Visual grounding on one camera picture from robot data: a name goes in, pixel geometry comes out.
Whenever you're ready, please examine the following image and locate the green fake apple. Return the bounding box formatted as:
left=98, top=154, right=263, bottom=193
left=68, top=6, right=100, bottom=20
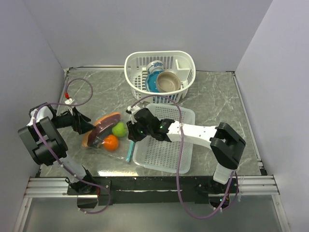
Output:
left=112, top=122, right=127, bottom=137

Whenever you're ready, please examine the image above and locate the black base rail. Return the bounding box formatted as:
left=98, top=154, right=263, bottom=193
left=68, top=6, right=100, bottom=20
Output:
left=67, top=176, right=228, bottom=208

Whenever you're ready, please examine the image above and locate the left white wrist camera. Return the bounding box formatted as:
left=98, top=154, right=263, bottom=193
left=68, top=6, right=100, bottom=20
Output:
left=64, top=92, right=75, bottom=105

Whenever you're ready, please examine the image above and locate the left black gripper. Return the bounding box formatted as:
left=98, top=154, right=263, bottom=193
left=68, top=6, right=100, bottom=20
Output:
left=51, top=106, right=96, bottom=134

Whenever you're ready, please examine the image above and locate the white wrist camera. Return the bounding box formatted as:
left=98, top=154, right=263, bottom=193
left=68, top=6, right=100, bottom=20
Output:
left=126, top=105, right=140, bottom=124
left=64, top=92, right=75, bottom=105

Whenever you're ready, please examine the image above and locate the clear perforated plastic tray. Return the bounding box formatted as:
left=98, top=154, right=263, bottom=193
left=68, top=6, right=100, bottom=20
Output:
left=131, top=103, right=196, bottom=174

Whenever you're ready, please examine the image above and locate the aluminium frame rail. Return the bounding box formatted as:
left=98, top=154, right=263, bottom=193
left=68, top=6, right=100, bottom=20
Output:
left=13, top=177, right=97, bottom=232

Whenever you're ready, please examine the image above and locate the blue floral white cup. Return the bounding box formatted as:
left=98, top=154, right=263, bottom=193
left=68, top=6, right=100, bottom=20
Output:
left=146, top=60, right=164, bottom=74

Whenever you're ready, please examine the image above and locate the clear zip top bag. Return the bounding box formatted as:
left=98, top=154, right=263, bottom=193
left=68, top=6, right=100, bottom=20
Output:
left=82, top=112, right=128, bottom=152

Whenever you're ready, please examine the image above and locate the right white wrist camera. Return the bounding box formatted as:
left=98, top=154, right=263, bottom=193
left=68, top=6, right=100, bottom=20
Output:
left=126, top=105, right=140, bottom=124

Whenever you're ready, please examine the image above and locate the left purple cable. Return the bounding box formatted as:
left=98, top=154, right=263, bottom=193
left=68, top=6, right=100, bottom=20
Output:
left=32, top=78, right=113, bottom=215

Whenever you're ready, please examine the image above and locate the blue plate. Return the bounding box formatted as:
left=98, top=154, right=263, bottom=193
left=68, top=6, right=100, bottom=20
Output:
left=145, top=71, right=164, bottom=93

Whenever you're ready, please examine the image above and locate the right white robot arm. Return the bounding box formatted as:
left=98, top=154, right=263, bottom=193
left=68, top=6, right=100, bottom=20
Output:
left=126, top=106, right=246, bottom=193

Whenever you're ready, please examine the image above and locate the orange fake fruit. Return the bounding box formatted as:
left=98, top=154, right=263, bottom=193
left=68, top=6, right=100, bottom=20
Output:
left=103, top=134, right=119, bottom=151

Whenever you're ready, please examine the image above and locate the beige ceramic bowl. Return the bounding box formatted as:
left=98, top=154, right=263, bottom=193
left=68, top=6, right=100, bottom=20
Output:
left=157, top=71, right=181, bottom=92

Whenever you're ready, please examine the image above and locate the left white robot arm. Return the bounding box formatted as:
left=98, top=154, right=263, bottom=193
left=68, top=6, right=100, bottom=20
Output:
left=18, top=103, right=96, bottom=194

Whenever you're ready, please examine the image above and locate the white plastic dish basket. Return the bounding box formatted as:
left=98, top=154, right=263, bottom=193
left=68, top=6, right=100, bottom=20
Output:
left=124, top=51, right=196, bottom=104

